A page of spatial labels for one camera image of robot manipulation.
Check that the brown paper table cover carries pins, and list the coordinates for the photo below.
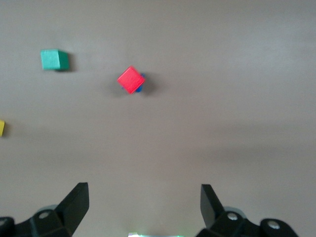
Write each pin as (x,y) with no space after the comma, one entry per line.
(222,98)

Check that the yellow wooden cube block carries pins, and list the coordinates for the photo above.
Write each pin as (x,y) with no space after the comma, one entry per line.
(2,128)

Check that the blue wooden cube block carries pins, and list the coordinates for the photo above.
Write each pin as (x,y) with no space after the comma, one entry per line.
(139,90)

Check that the red wooden cube block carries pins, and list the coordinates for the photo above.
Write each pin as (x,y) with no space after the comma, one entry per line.
(130,79)

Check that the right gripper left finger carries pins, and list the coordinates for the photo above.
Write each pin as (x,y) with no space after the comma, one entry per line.
(61,217)

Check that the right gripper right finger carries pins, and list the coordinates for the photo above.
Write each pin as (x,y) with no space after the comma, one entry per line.
(222,224)

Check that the green wooden cube block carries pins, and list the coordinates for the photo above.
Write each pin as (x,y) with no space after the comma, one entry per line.
(53,59)

